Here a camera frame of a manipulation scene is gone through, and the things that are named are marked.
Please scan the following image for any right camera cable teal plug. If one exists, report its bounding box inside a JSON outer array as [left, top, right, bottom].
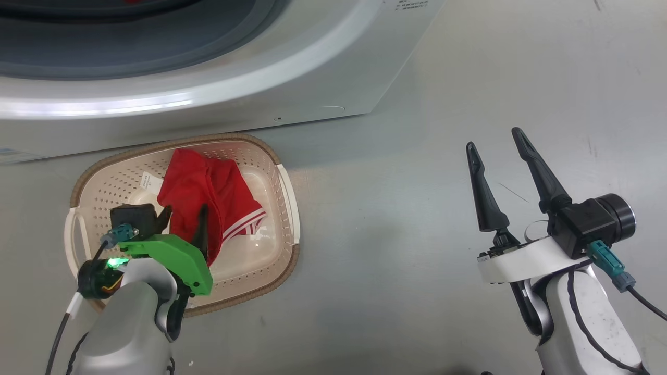
[[588, 241, 667, 321]]

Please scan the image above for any beige perforated laundry basket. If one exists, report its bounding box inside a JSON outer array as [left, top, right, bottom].
[[64, 133, 301, 317]]

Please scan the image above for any white front-load washing machine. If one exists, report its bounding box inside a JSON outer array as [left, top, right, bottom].
[[0, 0, 446, 165]]

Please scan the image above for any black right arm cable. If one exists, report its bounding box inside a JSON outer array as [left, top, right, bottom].
[[567, 268, 647, 375]]

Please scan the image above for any left camera cable teal plug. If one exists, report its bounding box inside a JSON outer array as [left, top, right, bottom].
[[46, 223, 139, 375]]

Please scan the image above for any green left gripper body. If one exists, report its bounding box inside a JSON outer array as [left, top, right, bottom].
[[77, 234, 213, 300]]

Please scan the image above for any red garment with white stripes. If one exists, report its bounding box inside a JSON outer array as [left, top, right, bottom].
[[157, 148, 267, 266]]

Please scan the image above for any grey rubber door seal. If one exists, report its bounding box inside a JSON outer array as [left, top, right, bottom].
[[0, 0, 290, 80]]

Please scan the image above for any camera cable teal plug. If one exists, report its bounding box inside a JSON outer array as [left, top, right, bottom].
[[588, 241, 667, 321], [46, 223, 139, 375]]

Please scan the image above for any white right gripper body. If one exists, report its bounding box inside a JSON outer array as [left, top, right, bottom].
[[477, 194, 636, 284]]

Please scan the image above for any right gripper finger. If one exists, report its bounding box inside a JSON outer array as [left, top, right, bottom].
[[512, 128, 572, 214], [466, 142, 510, 232]]

